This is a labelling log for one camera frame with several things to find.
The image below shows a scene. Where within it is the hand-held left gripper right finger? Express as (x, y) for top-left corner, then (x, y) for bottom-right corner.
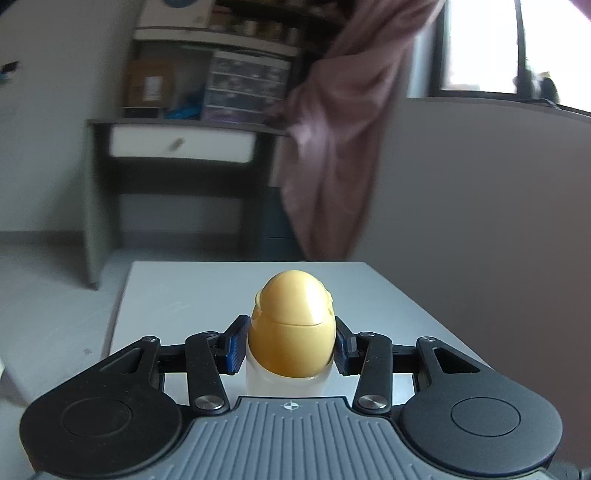
(335, 316), (496, 415)

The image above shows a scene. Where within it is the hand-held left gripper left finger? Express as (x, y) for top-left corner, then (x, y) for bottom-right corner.
(98, 315), (250, 415)

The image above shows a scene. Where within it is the clear bottle with yellow cap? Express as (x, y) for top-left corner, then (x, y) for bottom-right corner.
(245, 270), (337, 398)

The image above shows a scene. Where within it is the grey-blue bin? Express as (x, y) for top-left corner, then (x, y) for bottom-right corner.
(260, 182), (303, 260)

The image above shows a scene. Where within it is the grey desk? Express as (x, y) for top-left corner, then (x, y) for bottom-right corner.
(84, 117), (301, 291)

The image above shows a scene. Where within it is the pink curtain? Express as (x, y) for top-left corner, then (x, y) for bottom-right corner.
(265, 0), (444, 261)

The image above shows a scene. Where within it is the white desk drawer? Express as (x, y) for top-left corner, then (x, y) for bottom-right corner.
(108, 126), (257, 163)

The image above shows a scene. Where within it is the blue plastic bag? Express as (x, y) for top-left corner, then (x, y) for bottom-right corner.
(165, 90), (204, 120)

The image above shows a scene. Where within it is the clear plastic drawer organizer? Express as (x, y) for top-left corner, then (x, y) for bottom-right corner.
(202, 50), (293, 124)

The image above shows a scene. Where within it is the brown cardboard box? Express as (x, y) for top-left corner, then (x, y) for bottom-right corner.
(122, 58), (176, 109)

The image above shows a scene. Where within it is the white shelf board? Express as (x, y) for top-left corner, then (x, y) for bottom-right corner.
(133, 27), (301, 56)

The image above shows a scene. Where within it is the row of small jars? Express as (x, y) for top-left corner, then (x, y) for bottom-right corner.
(210, 7), (303, 44)

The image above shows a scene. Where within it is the dark object on windowsill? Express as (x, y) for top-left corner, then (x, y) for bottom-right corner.
(513, 69), (560, 103)

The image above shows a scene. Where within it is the window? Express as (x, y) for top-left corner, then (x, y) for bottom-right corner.
(436, 0), (591, 114)

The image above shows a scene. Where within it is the white panel with round emblem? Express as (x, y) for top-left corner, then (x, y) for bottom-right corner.
(139, 0), (216, 29)

